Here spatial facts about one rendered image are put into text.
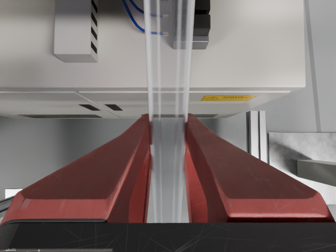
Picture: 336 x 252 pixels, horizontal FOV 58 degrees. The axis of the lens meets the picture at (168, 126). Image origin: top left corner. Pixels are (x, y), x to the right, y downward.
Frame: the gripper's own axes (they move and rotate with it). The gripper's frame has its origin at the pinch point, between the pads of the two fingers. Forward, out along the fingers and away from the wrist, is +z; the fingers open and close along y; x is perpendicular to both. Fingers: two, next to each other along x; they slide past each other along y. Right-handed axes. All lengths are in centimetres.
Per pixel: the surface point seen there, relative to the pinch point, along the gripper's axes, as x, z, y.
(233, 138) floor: 58, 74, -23
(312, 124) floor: 55, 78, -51
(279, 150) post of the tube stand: 61, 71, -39
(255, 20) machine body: 6.1, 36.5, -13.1
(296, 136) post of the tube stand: 57, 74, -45
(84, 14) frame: 4.1, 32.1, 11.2
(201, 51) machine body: 9.8, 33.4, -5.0
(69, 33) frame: 6.0, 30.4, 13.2
